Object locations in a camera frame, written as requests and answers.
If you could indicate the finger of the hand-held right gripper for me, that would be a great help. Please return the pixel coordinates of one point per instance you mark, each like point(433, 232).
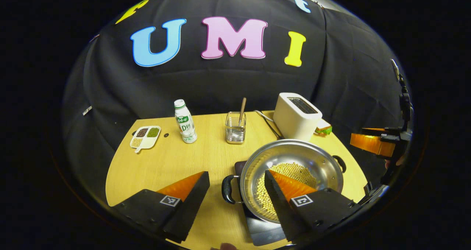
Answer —
point(386, 130)
point(369, 143)

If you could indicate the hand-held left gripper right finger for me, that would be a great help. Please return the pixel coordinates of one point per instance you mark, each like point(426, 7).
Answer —
point(279, 209)

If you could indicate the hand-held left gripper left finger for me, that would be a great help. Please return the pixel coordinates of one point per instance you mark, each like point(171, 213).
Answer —
point(191, 206)

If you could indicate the black induction cooktop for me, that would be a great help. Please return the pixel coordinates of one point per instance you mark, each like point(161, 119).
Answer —
point(265, 231)

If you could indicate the stainless steel pot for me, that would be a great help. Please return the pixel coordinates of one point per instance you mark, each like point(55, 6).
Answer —
point(294, 154)

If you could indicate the pile of yellow soybeans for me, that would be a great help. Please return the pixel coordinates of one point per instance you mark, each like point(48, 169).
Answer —
point(294, 171)

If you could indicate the green yellow toy sandwich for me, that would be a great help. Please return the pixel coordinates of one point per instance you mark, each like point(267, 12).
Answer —
point(323, 128)

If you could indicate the black backdrop cloth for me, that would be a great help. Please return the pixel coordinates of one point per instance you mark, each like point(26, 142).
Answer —
point(349, 77)

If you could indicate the white divided bean plate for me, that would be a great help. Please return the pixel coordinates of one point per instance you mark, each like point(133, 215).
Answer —
point(145, 141)

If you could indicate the white green drink bottle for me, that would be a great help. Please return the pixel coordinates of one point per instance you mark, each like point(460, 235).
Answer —
point(186, 124)

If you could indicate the white toaster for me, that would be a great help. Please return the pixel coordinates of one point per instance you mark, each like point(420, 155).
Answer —
point(290, 121)

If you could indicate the silver metal clip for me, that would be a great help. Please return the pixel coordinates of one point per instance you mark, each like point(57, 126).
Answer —
point(87, 111)

